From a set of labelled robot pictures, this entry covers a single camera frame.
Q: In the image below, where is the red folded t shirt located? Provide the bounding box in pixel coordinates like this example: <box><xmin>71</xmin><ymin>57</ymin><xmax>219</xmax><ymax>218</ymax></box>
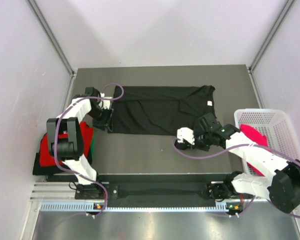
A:
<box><xmin>35</xmin><ymin>121</ymin><xmax>94</xmax><ymax>170</ymax></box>

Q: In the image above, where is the aluminium frame post left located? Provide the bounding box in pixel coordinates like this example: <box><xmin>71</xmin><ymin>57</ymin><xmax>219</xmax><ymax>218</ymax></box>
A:
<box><xmin>25</xmin><ymin>0</ymin><xmax>75</xmax><ymax>76</ymax></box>

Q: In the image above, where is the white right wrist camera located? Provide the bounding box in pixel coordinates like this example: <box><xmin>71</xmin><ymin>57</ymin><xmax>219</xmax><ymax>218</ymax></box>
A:
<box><xmin>176</xmin><ymin>127</ymin><xmax>195</xmax><ymax>146</ymax></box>

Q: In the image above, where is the aluminium frame post right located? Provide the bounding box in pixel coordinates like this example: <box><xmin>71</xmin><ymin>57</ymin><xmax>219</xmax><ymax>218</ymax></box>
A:
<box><xmin>247</xmin><ymin>0</ymin><xmax>296</xmax><ymax>74</ymax></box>

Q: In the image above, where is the purple cable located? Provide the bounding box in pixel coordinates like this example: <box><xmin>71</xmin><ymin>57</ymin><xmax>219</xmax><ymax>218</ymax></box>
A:
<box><xmin>171</xmin><ymin>136</ymin><xmax>300</xmax><ymax>221</ymax></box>
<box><xmin>53</xmin><ymin>83</ymin><xmax>125</xmax><ymax>218</ymax></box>

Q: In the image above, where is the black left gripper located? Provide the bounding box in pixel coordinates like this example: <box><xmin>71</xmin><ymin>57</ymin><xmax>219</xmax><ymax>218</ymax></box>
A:
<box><xmin>87</xmin><ymin>106</ymin><xmax>114</xmax><ymax>132</ymax></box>

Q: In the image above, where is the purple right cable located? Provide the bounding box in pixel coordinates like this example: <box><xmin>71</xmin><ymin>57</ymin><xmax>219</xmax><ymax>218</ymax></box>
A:
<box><xmin>171</xmin><ymin>136</ymin><xmax>300</xmax><ymax>221</ymax></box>

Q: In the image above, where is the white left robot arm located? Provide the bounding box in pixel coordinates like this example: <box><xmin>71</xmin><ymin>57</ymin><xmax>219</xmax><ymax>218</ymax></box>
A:
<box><xmin>46</xmin><ymin>87</ymin><xmax>113</xmax><ymax>199</ymax></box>

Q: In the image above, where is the green folded t shirt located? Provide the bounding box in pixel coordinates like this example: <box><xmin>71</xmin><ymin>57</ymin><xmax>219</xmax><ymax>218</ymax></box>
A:
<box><xmin>90</xmin><ymin>131</ymin><xmax>96</xmax><ymax>157</ymax></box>

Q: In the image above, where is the pink t shirt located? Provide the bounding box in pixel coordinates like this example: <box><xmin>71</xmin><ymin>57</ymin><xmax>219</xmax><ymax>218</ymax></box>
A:
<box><xmin>239</xmin><ymin>123</ymin><xmax>270</xmax><ymax>176</ymax></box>

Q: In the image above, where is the white perforated plastic basket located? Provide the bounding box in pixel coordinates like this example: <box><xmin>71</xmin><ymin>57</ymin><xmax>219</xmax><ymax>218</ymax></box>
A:
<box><xmin>233</xmin><ymin>108</ymin><xmax>300</xmax><ymax>183</ymax></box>

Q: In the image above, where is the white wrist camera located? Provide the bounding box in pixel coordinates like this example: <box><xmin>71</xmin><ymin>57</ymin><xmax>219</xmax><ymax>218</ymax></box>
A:
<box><xmin>98</xmin><ymin>92</ymin><xmax>113</xmax><ymax>110</ymax></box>
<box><xmin>176</xmin><ymin>127</ymin><xmax>195</xmax><ymax>146</ymax></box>

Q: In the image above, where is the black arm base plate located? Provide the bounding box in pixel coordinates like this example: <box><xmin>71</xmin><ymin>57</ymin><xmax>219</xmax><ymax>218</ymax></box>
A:
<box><xmin>68</xmin><ymin>180</ymin><xmax>248</xmax><ymax>206</ymax></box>

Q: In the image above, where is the grey slotted cable duct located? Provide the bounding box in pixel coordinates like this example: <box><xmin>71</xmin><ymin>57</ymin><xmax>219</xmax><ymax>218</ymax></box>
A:
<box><xmin>39</xmin><ymin>201</ymin><xmax>245</xmax><ymax>213</ymax></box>

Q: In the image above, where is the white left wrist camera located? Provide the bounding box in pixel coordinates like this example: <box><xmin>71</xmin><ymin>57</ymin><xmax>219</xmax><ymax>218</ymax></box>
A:
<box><xmin>98</xmin><ymin>92</ymin><xmax>113</xmax><ymax>110</ymax></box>

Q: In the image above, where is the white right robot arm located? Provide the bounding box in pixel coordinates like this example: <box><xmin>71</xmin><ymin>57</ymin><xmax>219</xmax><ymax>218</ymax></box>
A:
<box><xmin>193</xmin><ymin>113</ymin><xmax>300</xmax><ymax>214</ymax></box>

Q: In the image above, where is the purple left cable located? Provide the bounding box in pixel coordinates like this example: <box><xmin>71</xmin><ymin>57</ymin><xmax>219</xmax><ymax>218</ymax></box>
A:
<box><xmin>53</xmin><ymin>83</ymin><xmax>125</xmax><ymax>218</ymax></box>

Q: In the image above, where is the aluminium frame post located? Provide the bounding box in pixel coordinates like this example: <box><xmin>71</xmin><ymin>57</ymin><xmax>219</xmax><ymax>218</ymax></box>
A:
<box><xmin>25</xmin><ymin>0</ymin><xmax>75</xmax><ymax>76</ymax></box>
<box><xmin>247</xmin><ymin>0</ymin><xmax>296</xmax><ymax>74</ymax></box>

